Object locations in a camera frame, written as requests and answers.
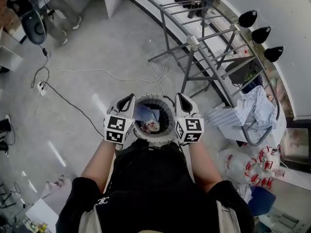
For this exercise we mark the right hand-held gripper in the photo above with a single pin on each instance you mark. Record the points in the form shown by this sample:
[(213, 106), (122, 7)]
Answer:
[(192, 127)]

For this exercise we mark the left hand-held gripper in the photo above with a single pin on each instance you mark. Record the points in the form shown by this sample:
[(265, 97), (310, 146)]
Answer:
[(116, 127)]

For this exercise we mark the light blue shirt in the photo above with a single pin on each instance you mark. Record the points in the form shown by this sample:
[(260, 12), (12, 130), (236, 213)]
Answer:
[(143, 113)]

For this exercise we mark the grey metal drying rack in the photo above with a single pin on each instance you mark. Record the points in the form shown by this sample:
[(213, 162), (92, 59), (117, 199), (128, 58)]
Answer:
[(193, 42)]

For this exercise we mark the white blue checked clothes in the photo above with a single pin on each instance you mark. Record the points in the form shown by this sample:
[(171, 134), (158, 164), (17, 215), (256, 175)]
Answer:
[(257, 108)]

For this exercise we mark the person's right forearm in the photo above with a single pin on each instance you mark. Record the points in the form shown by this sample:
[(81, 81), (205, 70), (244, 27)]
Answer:
[(204, 164)]

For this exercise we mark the person's left forearm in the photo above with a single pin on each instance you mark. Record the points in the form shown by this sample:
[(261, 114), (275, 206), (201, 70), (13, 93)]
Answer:
[(99, 164)]

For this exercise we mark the white ribbed laundry basket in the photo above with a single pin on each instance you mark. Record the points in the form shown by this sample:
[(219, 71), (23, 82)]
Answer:
[(155, 138)]

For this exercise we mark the black bag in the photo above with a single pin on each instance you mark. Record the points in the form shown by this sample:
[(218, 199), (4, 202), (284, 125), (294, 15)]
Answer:
[(240, 69)]

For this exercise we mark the dark blue bag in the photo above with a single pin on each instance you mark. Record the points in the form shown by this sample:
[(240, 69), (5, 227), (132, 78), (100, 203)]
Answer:
[(252, 86)]

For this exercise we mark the clear bag of red-clipped jars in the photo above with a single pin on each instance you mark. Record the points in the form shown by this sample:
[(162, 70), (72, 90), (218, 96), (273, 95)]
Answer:
[(238, 161)]

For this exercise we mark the person's black shirt torso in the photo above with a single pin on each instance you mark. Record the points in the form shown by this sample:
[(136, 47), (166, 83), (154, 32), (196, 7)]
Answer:
[(155, 178)]

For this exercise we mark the clear bottle green label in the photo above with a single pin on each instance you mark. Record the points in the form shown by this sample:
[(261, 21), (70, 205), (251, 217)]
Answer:
[(206, 23)]

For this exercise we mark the white power strip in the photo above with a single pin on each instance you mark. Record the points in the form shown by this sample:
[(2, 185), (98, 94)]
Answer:
[(41, 88)]

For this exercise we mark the black device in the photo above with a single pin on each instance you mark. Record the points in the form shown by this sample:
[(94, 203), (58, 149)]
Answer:
[(194, 8)]

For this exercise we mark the group of black hanging bags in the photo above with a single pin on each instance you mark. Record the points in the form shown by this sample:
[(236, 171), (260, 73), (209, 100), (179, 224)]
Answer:
[(247, 18)]

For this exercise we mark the blue plastic seat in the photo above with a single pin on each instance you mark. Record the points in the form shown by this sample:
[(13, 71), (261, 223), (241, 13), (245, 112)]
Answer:
[(262, 200)]

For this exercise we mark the small white desk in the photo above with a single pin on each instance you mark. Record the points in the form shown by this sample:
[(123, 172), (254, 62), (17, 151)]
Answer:
[(9, 57)]

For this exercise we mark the white hook panel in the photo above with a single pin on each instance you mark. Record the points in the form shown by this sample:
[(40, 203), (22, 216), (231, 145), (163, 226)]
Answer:
[(291, 33)]

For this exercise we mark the tall white cabinet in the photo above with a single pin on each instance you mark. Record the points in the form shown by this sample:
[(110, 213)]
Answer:
[(43, 215)]

